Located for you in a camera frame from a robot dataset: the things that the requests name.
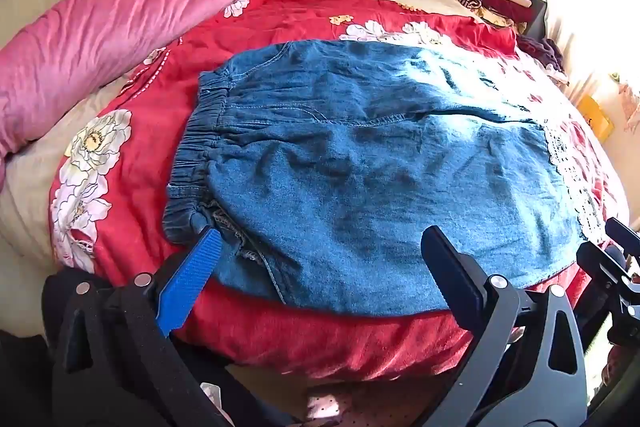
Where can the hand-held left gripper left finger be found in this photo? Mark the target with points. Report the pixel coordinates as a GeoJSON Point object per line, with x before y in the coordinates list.
{"type": "Point", "coordinates": [192, 279]}

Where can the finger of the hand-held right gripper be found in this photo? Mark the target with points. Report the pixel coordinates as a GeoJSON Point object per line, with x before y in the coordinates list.
{"type": "Point", "coordinates": [602, 269]}
{"type": "Point", "coordinates": [625, 234]}

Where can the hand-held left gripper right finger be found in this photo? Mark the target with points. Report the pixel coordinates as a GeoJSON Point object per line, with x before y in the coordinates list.
{"type": "Point", "coordinates": [452, 272]}

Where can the yellow paper bag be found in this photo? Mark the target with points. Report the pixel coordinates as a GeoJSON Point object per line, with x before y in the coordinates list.
{"type": "Point", "coordinates": [596, 117]}

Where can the red floral blanket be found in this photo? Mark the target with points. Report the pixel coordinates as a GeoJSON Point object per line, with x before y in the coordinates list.
{"type": "Point", "coordinates": [150, 157]}

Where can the pink patterned hanging cloth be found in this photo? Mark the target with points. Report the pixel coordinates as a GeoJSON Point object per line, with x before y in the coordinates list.
{"type": "Point", "coordinates": [629, 102]}

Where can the pink dotted cloth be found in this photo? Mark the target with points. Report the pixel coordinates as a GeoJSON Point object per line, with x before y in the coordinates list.
{"type": "Point", "coordinates": [360, 407]}

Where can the dark purple garment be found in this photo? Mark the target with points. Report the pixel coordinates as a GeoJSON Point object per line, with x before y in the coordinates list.
{"type": "Point", "coordinates": [542, 52]}

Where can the pink quilt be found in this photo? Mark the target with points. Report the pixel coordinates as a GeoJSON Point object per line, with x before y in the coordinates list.
{"type": "Point", "coordinates": [110, 32]}

